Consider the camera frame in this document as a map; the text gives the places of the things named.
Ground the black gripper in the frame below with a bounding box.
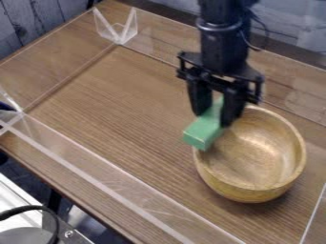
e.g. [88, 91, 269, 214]
[176, 18, 263, 128]

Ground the green rectangular block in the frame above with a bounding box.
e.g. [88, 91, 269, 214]
[181, 98, 223, 151]

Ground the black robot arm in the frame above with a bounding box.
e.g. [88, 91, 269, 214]
[176, 0, 264, 127]

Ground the brown wooden bowl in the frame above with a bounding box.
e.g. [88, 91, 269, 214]
[193, 106, 307, 203]

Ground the clear acrylic front barrier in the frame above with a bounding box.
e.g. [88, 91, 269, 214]
[0, 92, 245, 244]

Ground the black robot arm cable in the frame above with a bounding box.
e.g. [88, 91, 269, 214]
[239, 8, 271, 52]

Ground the grey metal base plate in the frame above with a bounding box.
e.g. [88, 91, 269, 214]
[41, 212, 94, 244]

